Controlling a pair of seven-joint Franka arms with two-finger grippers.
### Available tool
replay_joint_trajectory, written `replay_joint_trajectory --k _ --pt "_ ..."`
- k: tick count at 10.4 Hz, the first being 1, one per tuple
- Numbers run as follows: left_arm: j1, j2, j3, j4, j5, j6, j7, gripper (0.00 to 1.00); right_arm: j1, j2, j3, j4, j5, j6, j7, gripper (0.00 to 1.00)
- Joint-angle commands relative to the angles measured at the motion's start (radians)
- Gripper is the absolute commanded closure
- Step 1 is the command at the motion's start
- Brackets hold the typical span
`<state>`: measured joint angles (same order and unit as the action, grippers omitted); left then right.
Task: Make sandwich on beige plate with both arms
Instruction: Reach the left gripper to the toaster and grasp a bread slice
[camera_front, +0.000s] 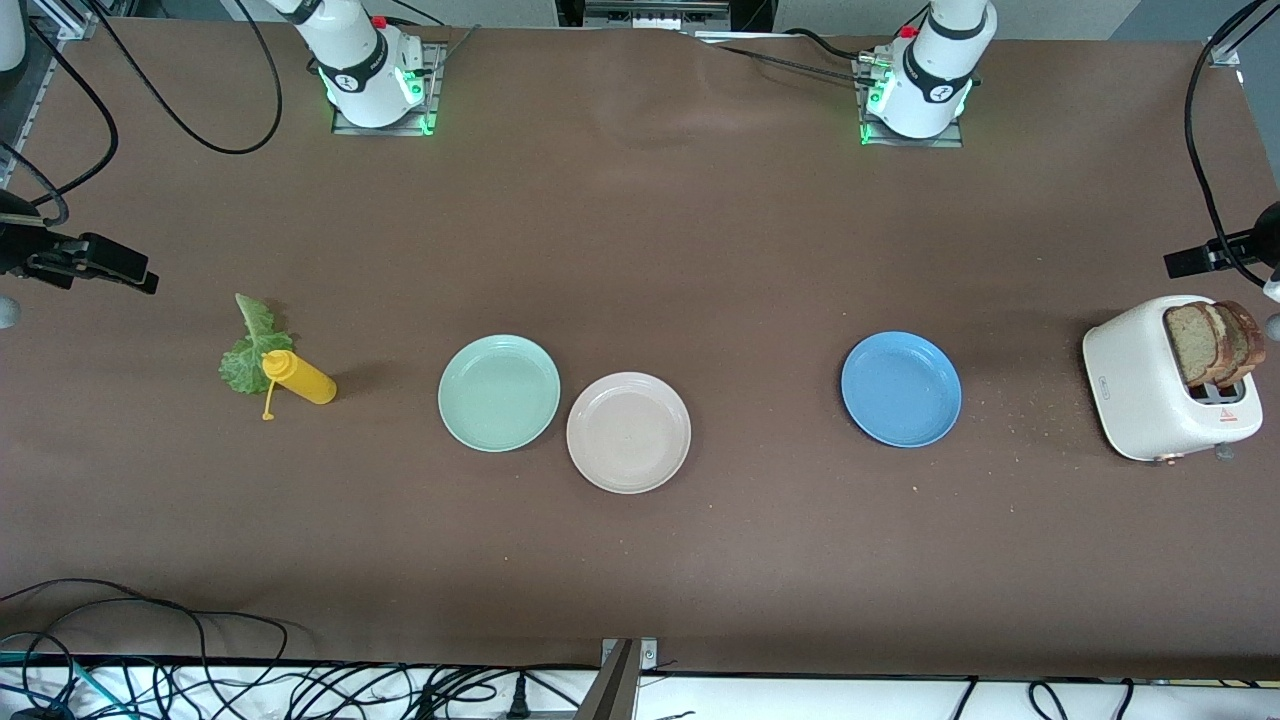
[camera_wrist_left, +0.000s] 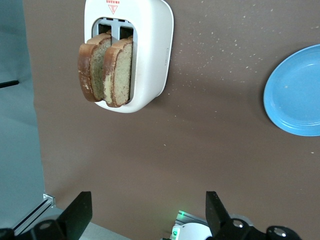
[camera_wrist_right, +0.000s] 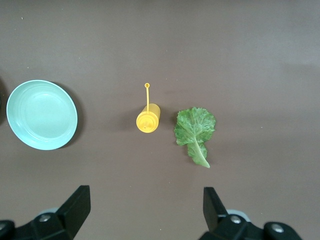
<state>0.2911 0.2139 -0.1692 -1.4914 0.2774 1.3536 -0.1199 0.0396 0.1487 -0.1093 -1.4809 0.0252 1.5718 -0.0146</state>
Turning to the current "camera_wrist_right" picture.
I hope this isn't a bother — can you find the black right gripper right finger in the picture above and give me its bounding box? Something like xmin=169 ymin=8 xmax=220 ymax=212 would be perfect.
xmin=199 ymin=186 xmax=305 ymax=240

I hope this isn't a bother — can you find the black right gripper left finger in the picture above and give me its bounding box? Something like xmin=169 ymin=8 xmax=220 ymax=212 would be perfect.
xmin=0 ymin=184 xmax=91 ymax=240

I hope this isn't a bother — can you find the green lettuce leaf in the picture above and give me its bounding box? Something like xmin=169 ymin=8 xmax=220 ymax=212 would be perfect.
xmin=174 ymin=106 xmax=217 ymax=169

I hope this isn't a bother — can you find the yellow squeeze bottle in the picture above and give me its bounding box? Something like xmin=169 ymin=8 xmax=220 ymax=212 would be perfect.
xmin=135 ymin=82 xmax=162 ymax=134

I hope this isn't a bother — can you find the mint green plate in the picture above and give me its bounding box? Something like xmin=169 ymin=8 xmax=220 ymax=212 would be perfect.
xmin=6 ymin=79 xmax=79 ymax=151

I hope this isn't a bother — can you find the brown table cover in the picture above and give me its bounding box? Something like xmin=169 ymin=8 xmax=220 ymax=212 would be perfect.
xmin=0 ymin=0 xmax=320 ymax=240

